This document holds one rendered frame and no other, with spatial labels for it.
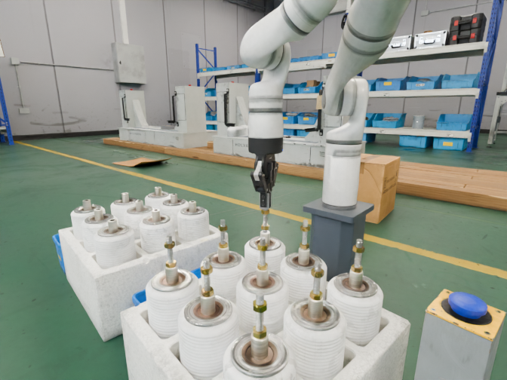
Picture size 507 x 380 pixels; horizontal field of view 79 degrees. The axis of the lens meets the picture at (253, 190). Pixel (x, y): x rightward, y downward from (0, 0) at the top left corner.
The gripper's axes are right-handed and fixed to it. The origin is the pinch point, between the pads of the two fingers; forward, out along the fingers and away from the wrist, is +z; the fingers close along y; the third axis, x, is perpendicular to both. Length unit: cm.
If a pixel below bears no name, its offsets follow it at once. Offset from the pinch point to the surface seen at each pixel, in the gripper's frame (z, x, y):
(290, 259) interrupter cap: 10.5, -7.6, -5.9
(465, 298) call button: 3.3, -33.7, -22.4
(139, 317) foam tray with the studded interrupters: 17.8, 16.7, -24.2
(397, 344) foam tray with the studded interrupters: 20.2, -28.5, -12.1
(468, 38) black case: -105, -126, 425
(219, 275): 11.6, 4.4, -14.9
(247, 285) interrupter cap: 10.6, -2.6, -17.8
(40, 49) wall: -124, 530, 352
